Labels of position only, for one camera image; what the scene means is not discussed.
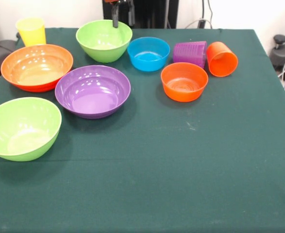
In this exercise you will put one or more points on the black clamp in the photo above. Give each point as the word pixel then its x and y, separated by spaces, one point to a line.
pixel 201 24

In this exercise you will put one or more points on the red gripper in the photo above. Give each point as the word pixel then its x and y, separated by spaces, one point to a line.
pixel 112 1

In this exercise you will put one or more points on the purple plastic bowl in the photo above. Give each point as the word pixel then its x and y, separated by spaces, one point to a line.
pixel 91 97

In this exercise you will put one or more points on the lime green plastic bowl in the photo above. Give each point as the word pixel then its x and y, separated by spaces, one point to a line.
pixel 101 49
pixel 23 131

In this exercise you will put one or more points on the small orange plastic bowl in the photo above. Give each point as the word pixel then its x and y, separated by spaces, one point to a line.
pixel 184 85

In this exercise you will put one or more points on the blue plastic bowl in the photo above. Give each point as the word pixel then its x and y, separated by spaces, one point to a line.
pixel 147 60

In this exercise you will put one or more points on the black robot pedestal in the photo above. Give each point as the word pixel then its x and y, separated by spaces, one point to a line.
pixel 156 14

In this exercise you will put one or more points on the yellow plastic cup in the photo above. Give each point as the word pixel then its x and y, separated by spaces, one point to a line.
pixel 33 34

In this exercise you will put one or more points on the purple plastic cup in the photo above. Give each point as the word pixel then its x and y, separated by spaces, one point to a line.
pixel 189 53

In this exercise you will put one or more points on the black office chair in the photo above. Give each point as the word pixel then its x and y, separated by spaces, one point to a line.
pixel 1 52

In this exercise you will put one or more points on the wide orange plastic bowl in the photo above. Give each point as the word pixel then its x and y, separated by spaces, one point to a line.
pixel 35 70

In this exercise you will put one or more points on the dark green tablecloth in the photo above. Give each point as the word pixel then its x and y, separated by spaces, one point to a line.
pixel 156 170

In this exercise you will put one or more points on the orange plastic cup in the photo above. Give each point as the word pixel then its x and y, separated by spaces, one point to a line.
pixel 221 60

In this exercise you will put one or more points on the black stand with knob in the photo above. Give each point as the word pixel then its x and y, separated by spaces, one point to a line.
pixel 281 52

